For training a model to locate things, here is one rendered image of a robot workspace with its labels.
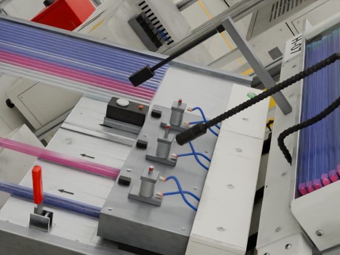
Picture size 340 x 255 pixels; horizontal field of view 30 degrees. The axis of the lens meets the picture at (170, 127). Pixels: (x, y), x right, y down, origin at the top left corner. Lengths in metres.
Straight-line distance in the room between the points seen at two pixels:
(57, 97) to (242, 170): 1.61
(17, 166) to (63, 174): 0.55
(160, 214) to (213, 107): 0.47
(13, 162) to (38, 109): 1.02
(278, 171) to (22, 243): 0.40
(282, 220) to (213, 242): 0.10
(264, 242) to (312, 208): 0.10
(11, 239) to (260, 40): 1.49
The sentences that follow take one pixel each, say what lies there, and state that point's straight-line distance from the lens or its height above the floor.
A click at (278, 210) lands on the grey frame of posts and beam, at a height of 1.34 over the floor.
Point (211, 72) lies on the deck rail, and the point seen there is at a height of 1.14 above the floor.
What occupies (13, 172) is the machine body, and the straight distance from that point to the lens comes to 1.62.
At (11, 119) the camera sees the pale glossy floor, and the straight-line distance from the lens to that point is 2.71.
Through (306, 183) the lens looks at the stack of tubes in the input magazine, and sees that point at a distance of 0.85.
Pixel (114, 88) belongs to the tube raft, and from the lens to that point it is 1.33.
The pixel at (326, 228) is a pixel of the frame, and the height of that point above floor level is 1.41.
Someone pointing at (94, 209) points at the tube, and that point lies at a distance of 1.01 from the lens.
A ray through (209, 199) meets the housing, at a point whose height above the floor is 1.24.
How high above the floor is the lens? 1.66
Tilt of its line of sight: 26 degrees down
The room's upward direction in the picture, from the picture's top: 61 degrees clockwise
